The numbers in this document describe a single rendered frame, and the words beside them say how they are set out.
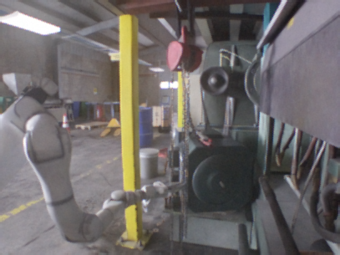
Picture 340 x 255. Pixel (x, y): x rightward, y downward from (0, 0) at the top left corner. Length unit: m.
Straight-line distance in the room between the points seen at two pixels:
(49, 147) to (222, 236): 1.43
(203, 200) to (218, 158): 0.28
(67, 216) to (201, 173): 0.85
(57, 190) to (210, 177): 0.92
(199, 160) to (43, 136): 0.91
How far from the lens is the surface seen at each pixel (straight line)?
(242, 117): 2.15
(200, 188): 1.31
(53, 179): 0.59
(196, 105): 7.36
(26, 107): 0.71
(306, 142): 2.27
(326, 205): 0.68
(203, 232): 1.73
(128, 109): 1.43
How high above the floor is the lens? 1.13
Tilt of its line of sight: 8 degrees down
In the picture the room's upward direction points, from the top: straight up
